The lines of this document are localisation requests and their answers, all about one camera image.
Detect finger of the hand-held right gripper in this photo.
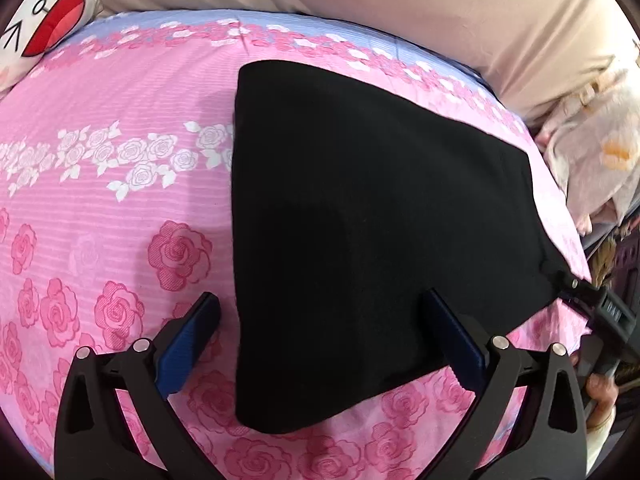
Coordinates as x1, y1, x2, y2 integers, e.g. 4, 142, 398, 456
544, 260, 601, 308

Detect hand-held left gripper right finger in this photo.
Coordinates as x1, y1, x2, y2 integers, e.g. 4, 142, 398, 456
420, 288, 588, 480

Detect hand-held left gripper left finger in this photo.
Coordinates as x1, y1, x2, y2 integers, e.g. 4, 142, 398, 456
54, 291, 223, 480

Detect black pants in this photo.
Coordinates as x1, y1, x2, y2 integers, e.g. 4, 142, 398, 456
231, 60, 576, 433

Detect person's right hand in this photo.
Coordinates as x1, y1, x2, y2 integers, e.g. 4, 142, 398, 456
570, 350, 621, 431

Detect pink floral bed sheet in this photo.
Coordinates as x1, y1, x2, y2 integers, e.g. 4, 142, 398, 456
0, 7, 593, 480

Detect orange flower print cloth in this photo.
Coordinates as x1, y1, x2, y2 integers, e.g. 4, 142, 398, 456
537, 52, 640, 235

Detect beige quilt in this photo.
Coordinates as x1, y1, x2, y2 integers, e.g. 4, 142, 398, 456
75, 0, 640, 123

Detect cartoon face pillow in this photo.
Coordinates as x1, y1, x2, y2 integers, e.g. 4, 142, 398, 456
0, 0, 106, 93

